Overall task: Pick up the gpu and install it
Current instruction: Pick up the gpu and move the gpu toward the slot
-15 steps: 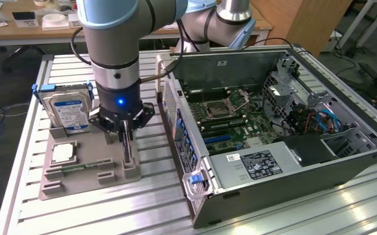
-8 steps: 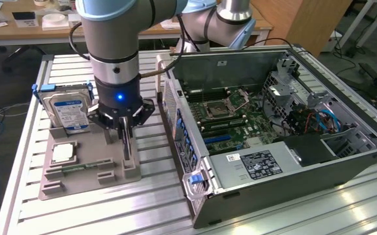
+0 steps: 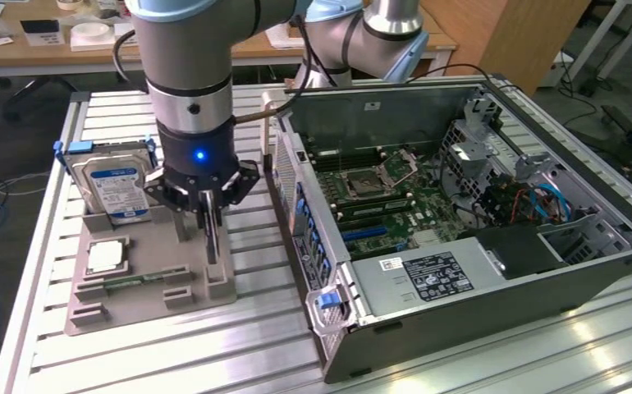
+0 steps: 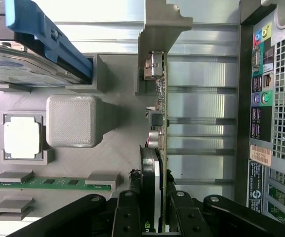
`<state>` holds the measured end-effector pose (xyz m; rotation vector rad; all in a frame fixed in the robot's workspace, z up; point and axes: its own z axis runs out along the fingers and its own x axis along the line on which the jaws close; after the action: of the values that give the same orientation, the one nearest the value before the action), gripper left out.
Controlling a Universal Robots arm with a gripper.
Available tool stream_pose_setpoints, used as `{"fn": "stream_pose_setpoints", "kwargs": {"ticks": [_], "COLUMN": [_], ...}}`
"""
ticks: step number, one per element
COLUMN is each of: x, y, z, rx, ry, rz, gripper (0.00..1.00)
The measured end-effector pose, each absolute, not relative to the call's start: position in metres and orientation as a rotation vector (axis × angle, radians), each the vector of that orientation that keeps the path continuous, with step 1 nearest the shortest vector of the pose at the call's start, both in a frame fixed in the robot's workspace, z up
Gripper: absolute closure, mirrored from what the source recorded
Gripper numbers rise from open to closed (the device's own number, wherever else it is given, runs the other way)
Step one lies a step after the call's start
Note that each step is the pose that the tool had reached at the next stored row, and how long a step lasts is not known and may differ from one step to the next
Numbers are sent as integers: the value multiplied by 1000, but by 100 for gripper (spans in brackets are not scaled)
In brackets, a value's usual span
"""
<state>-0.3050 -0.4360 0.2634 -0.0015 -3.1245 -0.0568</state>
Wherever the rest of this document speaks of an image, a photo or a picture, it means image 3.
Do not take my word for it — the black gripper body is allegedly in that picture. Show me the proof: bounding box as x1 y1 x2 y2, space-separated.
155 117 241 192

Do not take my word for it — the hard disk in blue carrier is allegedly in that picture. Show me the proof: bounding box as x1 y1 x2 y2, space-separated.
51 136 162 227

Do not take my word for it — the grey plastic parts rack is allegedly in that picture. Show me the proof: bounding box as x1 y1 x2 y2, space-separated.
61 200 238 337

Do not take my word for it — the silver CPU chip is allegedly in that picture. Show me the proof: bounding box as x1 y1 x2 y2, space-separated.
85 241 125 274

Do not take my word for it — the CPU socket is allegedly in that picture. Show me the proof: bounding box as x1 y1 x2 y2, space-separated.
341 167 390 196

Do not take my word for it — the installed green RAM stick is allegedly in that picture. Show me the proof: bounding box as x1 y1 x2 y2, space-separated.
338 200 415 221

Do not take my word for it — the silver socket cover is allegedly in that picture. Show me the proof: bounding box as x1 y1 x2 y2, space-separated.
378 148 421 176

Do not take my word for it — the white paper stack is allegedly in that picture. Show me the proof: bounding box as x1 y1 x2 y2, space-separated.
263 27 309 50

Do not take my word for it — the black office chair base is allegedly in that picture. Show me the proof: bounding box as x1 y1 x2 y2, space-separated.
0 73 78 122

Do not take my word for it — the white tape roll box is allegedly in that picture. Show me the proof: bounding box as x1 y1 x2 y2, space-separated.
69 22 118 53

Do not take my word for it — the green motherboard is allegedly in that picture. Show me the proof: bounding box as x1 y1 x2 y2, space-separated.
303 143 481 259

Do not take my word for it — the wooden desk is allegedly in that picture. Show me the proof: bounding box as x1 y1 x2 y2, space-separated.
0 0 458 79

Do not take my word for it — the grey power supply unit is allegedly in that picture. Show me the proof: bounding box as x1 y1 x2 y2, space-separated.
346 237 507 323

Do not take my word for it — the black and white label box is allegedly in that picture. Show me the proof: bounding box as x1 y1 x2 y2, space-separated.
21 19 65 48

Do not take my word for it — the open black PC case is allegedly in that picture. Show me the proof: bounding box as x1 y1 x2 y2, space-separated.
259 76 632 385

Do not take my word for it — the wooden cabinet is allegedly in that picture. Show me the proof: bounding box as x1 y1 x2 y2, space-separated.
429 0 593 96

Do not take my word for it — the white floor cable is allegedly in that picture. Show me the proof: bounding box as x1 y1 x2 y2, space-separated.
0 170 51 197

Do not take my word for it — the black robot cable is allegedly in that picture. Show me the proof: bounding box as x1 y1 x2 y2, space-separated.
111 30 151 94

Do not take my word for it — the black cable behind case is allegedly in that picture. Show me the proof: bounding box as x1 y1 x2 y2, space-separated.
407 62 518 91

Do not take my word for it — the orange disk wire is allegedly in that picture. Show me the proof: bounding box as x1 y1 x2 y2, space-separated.
511 187 535 225

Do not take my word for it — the blue disk wire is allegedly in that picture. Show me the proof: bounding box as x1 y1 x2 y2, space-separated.
527 183 573 226

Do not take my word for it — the white desk frame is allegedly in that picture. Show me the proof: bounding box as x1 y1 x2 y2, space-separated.
563 0 632 112

